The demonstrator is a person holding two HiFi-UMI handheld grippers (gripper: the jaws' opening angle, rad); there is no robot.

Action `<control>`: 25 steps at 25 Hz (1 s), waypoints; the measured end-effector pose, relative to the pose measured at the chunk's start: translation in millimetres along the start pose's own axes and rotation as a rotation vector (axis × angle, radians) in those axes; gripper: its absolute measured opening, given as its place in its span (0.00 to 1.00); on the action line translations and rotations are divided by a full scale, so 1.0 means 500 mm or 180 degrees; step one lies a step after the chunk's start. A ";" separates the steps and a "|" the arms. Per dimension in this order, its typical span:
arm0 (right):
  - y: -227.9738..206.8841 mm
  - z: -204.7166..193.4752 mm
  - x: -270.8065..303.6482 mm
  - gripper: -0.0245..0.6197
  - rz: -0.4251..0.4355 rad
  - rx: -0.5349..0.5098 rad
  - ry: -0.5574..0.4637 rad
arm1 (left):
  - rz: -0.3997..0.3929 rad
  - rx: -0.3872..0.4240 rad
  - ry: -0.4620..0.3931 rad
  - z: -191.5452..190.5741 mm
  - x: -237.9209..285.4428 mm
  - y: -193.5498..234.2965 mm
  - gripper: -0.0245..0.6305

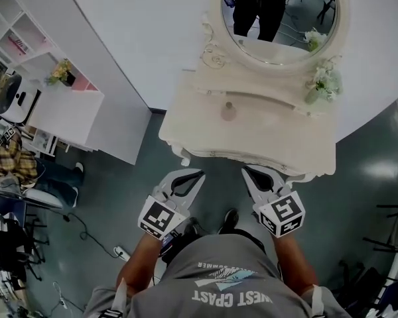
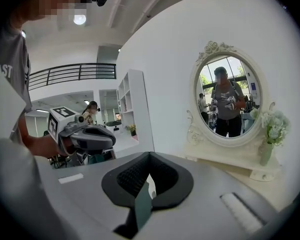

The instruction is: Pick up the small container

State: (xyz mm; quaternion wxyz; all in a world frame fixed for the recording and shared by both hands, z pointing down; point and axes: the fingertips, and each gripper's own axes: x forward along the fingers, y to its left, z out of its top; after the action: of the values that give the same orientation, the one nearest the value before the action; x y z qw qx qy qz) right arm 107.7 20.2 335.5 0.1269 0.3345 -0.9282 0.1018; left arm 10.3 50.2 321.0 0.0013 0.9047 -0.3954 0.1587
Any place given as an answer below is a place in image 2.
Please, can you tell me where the white vanity table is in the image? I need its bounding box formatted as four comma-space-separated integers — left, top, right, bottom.
184, 153, 300, 211

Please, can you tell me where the person's left forearm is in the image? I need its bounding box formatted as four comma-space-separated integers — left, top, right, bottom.
16, 112, 65, 159

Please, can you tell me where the person's grey t-shirt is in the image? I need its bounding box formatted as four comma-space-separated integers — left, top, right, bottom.
0, 25, 34, 145

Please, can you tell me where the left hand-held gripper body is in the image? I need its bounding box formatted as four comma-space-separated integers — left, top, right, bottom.
47, 105, 91, 164

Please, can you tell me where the white backpack strap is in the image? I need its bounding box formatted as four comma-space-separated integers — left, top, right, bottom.
24, 51, 32, 85

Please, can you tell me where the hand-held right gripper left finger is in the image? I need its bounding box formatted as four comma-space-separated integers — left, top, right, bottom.
36, 151, 152, 240

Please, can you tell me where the white appliance with green top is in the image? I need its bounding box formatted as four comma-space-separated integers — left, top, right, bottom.
103, 120, 124, 135

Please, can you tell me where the person's head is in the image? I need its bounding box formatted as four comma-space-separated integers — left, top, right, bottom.
9, 0, 92, 31

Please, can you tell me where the person's left hand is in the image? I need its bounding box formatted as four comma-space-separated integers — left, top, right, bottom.
61, 136, 76, 157

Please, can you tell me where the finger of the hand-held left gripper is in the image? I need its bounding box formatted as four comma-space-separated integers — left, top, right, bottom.
71, 129, 117, 151
83, 126, 115, 137

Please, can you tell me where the black balcony railing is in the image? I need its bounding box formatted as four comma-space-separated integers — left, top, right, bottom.
27, 62, 117, 92

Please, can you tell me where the white shelf unit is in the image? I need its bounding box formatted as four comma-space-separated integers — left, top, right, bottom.
116, 68, 156, 158

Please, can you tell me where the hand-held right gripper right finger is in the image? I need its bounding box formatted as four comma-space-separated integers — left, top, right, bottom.
137, 151, 281, 240

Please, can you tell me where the white desk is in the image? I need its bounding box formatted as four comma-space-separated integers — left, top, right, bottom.
113, 130, 141, 159

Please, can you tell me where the white ornate oval mirror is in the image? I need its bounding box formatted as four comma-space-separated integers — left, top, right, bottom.
185, 40, 284, 183

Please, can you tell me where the vase of white flowers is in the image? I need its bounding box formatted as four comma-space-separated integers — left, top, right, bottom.
249, 108, 291, 167

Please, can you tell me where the pot of yellow flowers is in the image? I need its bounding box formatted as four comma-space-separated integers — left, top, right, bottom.
125, 124, 138, 137

